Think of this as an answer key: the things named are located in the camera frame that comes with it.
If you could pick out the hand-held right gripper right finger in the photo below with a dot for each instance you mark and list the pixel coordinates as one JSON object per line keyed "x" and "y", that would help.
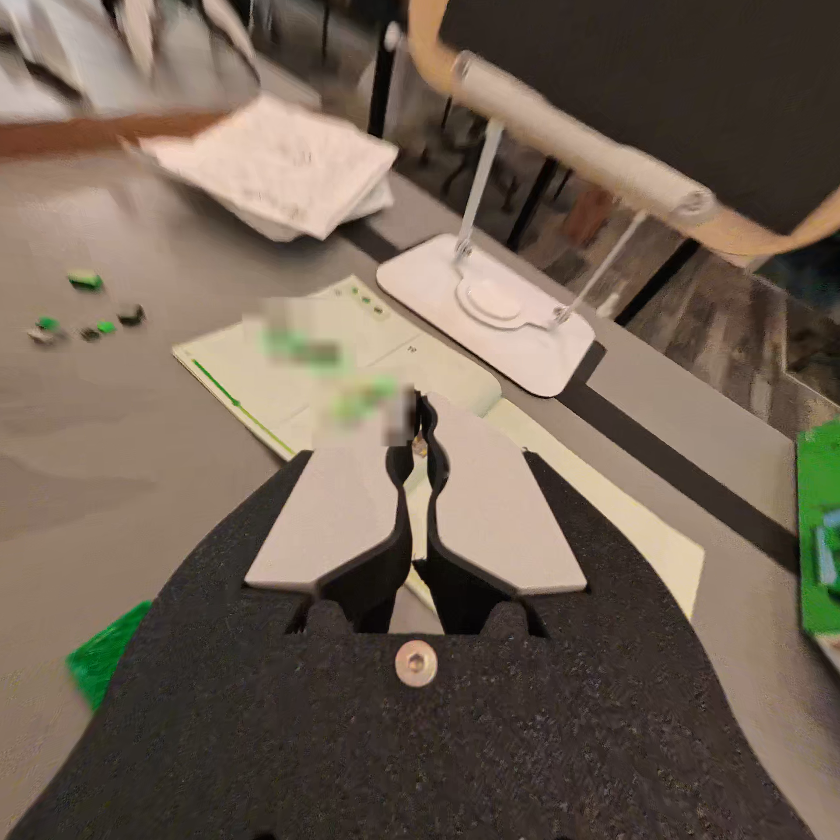
{"x": 499, "y": 525}

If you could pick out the small green stud brick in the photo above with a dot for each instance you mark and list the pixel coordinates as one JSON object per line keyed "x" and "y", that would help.
{"x": 47, "y": 323}

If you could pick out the grey bracket brick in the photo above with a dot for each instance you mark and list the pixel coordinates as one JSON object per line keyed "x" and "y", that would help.
{"x": 43, "y": 337}

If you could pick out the brick instruction booklet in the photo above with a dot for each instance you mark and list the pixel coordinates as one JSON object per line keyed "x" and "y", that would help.
{"x": 610, "y": 525}

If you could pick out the black panel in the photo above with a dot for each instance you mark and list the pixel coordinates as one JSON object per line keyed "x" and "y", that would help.
{"x": 656, "y": 79}

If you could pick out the black pole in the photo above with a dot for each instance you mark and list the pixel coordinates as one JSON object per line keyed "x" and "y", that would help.
{"x": 384, "y": 79}

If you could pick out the white stand with tan band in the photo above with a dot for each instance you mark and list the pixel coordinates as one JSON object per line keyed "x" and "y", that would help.
{"x": 446, "y": 282}

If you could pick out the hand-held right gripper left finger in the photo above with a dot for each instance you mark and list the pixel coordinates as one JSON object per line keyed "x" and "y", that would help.
{"x": 334, "y": 525}

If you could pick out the green toy box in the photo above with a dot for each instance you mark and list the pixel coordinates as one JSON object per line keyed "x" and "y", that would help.
{"x": 817, "y": 472}

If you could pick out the grey desk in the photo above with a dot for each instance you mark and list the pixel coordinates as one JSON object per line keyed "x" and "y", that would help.
{"x": 131, "y": 426}

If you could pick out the green brick build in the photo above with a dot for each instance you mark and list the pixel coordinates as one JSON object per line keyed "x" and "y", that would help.
{"x": 105, "y": 649}

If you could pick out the white paper stack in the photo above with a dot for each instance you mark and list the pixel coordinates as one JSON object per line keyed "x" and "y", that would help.
{"x": 275, "y": 164}

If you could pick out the long green brick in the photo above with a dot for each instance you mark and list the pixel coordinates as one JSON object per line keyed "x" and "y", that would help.
{"x": 85, "y": 281}

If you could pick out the black desk strip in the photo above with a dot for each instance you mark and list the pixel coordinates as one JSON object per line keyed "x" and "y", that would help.
{"x": 689, "y": 453}

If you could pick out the brown wooden ledge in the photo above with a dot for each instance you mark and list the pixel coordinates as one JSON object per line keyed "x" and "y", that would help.
{"x": 65, "y": 134}

